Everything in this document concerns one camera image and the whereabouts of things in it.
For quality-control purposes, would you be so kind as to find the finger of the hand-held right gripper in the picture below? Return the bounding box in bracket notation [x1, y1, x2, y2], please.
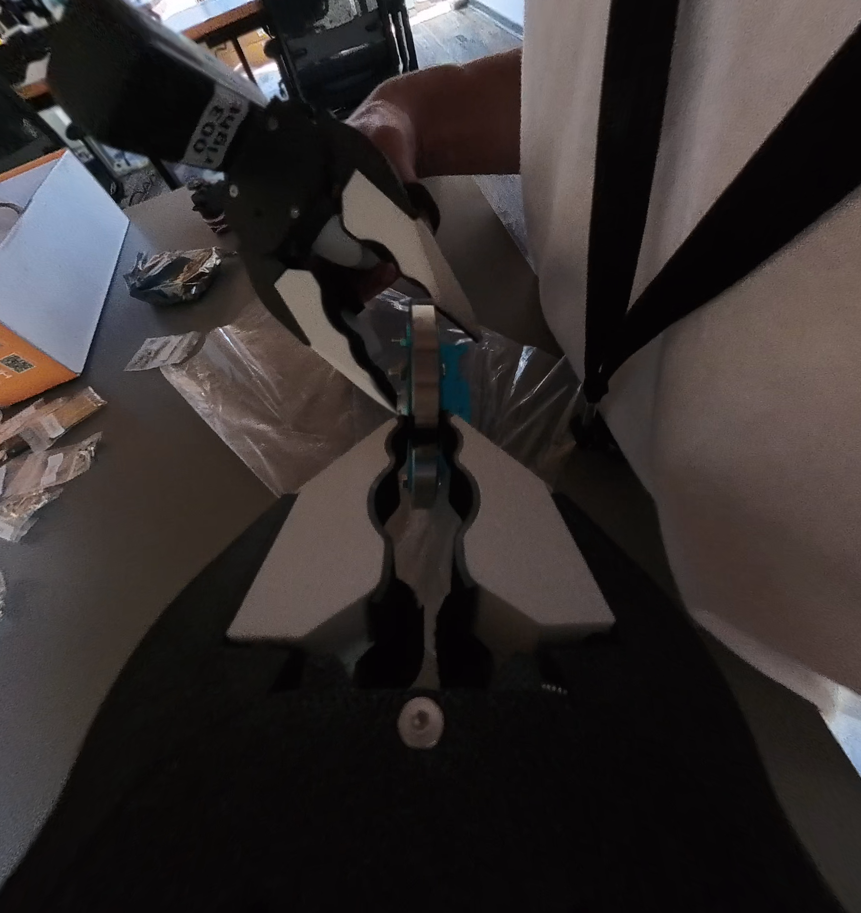
[339, 173, 483, 343]
[273, 258, 399, 416]

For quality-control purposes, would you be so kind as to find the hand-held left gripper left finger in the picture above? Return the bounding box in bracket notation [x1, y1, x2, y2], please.
[227, 419, 423, 689]

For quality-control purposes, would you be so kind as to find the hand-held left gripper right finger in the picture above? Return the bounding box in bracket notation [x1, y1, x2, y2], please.
[434, 414, 617, 689]

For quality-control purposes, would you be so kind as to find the blue disc with bearing ring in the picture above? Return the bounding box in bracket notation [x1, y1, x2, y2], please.
[391, 303, 474, 511]

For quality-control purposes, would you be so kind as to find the person's right forearm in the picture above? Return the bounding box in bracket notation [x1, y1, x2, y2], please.
[402, 49, 524, 179]

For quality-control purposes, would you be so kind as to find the grey desk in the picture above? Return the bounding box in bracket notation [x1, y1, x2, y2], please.
[0, 171, 659, 913]

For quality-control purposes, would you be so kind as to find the person's right hand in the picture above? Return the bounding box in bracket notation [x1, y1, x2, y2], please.
[343, 98, 424, 190]

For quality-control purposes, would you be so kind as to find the clear plastic bag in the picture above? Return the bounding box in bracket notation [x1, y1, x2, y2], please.
[161, 285, 588, 500]

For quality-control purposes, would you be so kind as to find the black servo motor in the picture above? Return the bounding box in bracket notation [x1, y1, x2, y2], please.
[190, 182, 235, 236]

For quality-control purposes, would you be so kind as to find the silver antistatic bag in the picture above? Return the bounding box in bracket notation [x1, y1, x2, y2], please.
[126, 247, 224, 306]

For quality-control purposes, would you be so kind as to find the black monitor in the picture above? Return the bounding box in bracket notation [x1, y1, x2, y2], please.
[0, 57, 64, 179]

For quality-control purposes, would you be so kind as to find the small labelled hardware bag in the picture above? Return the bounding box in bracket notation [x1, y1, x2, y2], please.
[125, 334, 206, 372]

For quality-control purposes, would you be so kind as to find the black office chair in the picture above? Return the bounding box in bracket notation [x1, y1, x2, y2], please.
[266, 0, 420, 118]

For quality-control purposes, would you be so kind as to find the orange and white cardboard box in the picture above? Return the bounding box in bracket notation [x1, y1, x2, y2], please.
[0, 150, 130, 415]

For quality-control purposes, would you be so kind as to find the pile of small hardware bags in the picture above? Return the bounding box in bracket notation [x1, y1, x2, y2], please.
[0, 385, 108, 636]

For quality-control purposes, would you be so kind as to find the black lanyard strap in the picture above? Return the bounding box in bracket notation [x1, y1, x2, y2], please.
[580, 0, 861, 449]

